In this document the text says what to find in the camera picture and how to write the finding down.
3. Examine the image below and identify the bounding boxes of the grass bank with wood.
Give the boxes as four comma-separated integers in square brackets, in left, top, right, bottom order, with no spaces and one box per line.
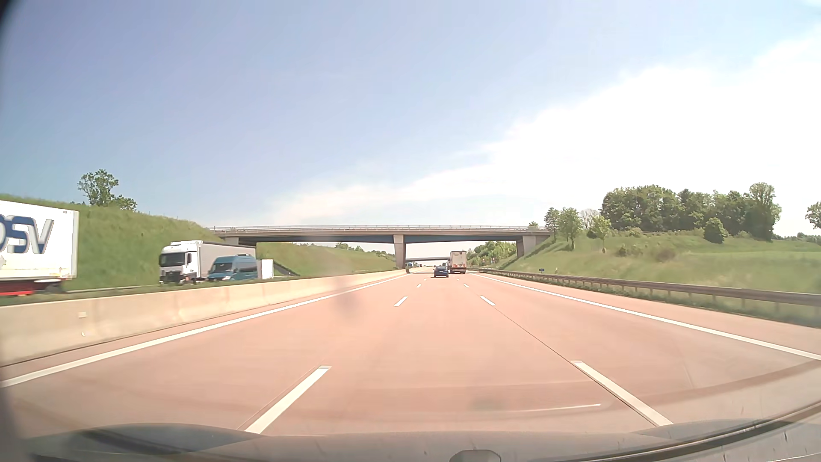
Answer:
[497,231,821,328]

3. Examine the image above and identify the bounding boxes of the lone green tree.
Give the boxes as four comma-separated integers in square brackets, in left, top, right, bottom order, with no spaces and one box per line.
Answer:
[77,169,138,212]

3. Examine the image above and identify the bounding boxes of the small group of trees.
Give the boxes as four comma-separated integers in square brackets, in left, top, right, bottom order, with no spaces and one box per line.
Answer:
[527,207,612,251]

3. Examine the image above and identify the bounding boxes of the car's own bonnet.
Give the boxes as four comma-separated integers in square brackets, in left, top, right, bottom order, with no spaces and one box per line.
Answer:
[19,401,821,462]

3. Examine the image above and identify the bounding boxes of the metal guard rail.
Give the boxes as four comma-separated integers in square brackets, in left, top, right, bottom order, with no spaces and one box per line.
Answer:
[478,267,821,312]

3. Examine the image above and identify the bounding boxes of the grass bank with lone tree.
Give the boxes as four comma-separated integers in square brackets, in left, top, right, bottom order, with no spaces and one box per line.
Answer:
[0,194,397,291]

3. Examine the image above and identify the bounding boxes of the white lorry trailer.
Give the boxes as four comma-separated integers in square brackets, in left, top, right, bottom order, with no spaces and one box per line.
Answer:
[0,199,80,297]

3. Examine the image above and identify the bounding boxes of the opposite carriageway road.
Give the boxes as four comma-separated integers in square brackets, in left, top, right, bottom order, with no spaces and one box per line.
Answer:
[0,272,360,308]

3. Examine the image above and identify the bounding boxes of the reddish grey asphalt road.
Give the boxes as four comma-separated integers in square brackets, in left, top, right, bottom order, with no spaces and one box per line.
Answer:
[0,267,821,440]

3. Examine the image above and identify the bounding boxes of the teal van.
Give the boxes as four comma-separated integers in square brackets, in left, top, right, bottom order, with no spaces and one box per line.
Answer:
[206,255,259,282]

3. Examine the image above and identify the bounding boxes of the concrete median barrier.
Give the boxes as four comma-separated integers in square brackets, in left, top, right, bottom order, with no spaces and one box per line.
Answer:
[0,269,409,367]

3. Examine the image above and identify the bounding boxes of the concrete overpass bridge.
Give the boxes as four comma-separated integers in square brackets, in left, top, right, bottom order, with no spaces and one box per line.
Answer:
[210,225,554,270]

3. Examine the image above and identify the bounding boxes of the white box lorry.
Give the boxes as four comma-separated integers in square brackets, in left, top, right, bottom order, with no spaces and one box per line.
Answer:
[158,240,275,285]

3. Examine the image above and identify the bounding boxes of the road markings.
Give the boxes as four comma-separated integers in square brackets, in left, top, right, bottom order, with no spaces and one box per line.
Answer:
[0,272,821,435]

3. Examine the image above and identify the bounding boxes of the wood of green trees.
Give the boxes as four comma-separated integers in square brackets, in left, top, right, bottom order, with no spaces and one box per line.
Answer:
[600,182,783,243]

